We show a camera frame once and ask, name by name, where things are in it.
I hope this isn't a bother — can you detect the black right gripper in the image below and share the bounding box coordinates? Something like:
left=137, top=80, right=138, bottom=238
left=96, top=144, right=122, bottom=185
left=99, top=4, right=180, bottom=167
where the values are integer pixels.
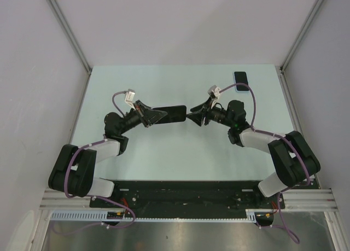
left=185, top=97, right=234, bottom=128

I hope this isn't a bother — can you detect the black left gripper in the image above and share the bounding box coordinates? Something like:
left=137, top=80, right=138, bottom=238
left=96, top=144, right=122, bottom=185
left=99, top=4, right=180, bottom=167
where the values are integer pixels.
left=119, top=100, right=167, bottom=135

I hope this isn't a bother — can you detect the phone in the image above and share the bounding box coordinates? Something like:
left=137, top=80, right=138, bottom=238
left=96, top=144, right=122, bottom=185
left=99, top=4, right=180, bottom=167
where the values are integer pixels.
left=233, top=71, right=249, bottom=92
left=153, top=105, right=187, bottom=124

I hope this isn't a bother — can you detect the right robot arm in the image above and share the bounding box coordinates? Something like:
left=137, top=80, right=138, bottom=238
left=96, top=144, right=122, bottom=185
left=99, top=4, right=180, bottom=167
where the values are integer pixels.
left=186, top=98, right=320, bottom=208

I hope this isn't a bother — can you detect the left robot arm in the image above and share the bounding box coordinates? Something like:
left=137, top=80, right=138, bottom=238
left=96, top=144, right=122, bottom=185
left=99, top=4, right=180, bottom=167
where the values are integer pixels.
left=48, top=101, right=168, bottom=207

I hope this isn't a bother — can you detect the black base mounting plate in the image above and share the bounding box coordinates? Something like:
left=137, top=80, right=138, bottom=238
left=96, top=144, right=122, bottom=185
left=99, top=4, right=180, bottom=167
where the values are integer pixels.
left=90, top=179, right=285, bottom=218

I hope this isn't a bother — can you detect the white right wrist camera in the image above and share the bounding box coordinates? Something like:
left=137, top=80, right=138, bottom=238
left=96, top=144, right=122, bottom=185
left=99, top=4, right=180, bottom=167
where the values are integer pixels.
left=207, top=85, right=221, bottom=101

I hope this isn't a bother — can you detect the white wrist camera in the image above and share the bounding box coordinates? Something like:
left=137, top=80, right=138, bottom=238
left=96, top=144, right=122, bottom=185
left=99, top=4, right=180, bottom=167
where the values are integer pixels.
left=207, top=85, right=221, bottom=101
left=124, top=89, right=136, bottom=109

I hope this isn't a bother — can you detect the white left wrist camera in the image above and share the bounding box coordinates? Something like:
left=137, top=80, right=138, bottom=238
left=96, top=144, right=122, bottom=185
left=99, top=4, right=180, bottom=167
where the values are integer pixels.
left=124, top=89, right=136, bottom=109

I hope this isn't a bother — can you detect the right aluminium frame post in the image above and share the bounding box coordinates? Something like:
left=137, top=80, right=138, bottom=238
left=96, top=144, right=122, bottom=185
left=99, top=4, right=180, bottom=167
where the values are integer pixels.
left=279, top=0, right=331, bottom=71

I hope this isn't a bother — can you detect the aluminium frame post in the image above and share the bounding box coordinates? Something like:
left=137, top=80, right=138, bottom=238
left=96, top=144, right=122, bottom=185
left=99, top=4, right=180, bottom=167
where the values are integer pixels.
left=40, top=0, right=92, bottom=73
left=279, top=0, right=331, bottom=71

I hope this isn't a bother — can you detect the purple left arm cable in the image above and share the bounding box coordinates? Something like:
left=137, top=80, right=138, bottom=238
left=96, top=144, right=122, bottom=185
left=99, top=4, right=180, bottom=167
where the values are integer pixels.
left=51, top=89, right=137, bottom=237

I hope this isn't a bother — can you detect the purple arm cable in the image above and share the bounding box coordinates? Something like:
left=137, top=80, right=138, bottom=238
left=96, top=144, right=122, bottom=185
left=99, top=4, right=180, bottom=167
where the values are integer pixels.
left=218, top=83, right=312, bottom=245
left=51, top=89, right=137, bottom=237

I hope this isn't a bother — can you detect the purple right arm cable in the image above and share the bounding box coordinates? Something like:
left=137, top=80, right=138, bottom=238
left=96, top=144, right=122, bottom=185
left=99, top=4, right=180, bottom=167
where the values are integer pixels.
left=218, top=83, right=312, bottom=245

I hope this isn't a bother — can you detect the white slotted cable duct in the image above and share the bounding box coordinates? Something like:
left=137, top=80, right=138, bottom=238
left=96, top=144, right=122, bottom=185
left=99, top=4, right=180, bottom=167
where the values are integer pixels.
left=50, top=209, right=274, bottom=223

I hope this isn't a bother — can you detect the left aluminium frame post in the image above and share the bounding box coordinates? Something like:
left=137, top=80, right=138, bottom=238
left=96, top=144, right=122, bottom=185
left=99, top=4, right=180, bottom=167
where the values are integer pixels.
left=40, top=0, right=92, bottom=73

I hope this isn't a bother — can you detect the aluminium front rail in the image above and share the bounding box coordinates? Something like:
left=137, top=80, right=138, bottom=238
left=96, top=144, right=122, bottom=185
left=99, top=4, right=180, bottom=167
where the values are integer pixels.
left=39, top=189, right=338, bottom=212

